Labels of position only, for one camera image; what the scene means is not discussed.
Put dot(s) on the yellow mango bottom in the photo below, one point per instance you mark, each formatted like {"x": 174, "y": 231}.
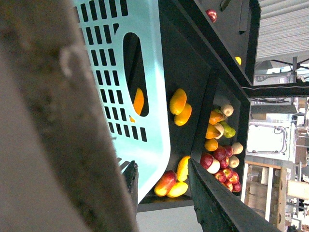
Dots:
{"x": 178, "y": 189}

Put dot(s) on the yellow mango pair upper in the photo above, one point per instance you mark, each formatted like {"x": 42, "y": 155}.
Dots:
{"x": 177, "y": 102}

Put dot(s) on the light blue plastic basket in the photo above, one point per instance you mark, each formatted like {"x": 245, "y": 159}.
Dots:
{"x": 123, "y": 41}

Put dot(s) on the beige pear right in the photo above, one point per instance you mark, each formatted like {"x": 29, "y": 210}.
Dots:
{"x": 237, "y": 148}

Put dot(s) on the orange persimmon fruit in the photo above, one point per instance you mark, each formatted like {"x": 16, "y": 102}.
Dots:
{"x": 211, "y": 144}

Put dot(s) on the red apple upper tray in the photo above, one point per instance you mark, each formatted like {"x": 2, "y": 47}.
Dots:
{"x": 212, "y": 14}

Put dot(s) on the green pear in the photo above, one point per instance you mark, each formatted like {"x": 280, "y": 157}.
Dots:
{"x": 229, "y": 132}

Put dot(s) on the black produce tray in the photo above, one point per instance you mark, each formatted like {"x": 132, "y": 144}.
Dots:
{"x": 212, "y": 62}

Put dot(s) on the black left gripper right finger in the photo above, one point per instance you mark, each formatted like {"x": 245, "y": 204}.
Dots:
{"x": 219, "y": 210}

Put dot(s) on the yellow mango pair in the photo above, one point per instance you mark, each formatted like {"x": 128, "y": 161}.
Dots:
{"x": 177, "y": 102}
{"x": 182, "y": 118}

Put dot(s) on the red yellow mango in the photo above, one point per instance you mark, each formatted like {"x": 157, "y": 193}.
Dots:
{"x": 165, "y": 183}

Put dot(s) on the beige pear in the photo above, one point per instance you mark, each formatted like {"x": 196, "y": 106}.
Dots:
{"x": 227, "y": 109}
{"x": 237, "y": 148}

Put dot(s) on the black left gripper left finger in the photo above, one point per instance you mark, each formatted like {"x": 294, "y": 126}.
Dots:
{"x": 131, "y": 176}

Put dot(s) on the yellow mango pair lower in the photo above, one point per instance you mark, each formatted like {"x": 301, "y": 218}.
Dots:
{"x": 182, "y": 118}

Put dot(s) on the beige pear top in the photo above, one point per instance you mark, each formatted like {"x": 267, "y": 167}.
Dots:
{"x": 227, "y": 109}

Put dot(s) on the yellow mango by finger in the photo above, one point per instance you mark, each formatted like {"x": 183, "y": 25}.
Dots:
{"x": 182, "y": 169}

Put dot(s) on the pile of red apples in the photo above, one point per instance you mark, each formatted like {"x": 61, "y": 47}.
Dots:
{"x": 227, "y": 175}

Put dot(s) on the red white apple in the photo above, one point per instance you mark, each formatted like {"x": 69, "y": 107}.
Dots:
{"x": 209, "y": 162}

